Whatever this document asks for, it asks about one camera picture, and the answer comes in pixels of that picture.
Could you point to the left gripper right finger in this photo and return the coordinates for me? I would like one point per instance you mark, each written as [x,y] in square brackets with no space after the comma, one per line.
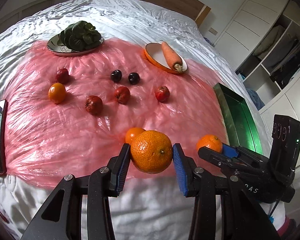
[184,168]

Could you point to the dark plum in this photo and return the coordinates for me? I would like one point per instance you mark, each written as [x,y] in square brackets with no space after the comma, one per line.
[134,78]
[116,76]

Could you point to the pink plastic sheet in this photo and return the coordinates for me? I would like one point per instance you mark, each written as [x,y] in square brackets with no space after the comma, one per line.
[45,141]

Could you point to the white wardrobe shelving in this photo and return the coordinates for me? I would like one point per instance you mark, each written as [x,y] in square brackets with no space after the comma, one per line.
[262,44]

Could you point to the dark red apple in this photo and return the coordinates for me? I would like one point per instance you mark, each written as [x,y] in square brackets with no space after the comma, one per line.
[94,105]
[63,76]

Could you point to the silver plate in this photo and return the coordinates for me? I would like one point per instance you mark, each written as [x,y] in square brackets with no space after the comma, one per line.
[58,48]

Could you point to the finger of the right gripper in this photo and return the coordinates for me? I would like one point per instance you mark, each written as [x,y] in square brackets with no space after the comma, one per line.
[229,151]
[213,157]

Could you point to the black camera box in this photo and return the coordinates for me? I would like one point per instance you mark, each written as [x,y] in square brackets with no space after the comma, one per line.
[286,145]

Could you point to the blue towel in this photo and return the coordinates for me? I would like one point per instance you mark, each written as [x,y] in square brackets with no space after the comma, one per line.
[255,97]

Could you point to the smooth orange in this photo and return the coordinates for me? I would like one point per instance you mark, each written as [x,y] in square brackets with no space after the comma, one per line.
[57,93]

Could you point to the small orange mandarin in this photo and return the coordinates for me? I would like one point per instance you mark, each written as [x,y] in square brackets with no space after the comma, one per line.
[210,141]

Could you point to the green metal tray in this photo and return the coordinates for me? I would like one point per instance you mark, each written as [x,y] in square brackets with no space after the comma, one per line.
[238,120]

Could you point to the green leafy vegetable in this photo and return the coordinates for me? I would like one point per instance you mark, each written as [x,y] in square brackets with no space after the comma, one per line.
[80,36]

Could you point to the orange rimmed white plate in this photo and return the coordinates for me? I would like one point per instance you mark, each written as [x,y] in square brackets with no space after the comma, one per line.
[155,56]

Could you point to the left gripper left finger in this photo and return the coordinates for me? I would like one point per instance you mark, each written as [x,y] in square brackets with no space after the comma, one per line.
[119,166]

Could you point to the large orange mandarin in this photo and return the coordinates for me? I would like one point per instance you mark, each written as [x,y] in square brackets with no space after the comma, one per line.
[151,152]

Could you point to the orange carrot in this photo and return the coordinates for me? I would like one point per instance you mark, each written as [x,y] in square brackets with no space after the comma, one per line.
[173,60]

